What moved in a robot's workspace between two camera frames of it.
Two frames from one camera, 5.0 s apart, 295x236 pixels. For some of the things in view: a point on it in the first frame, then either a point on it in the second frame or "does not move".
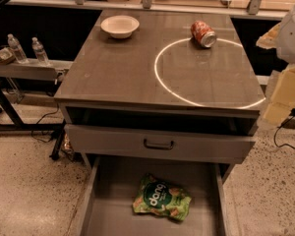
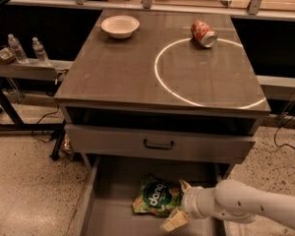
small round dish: [5, 55] does not move
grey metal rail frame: [256, 7] does not move
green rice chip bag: [159, 197] does not move
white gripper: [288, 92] → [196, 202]
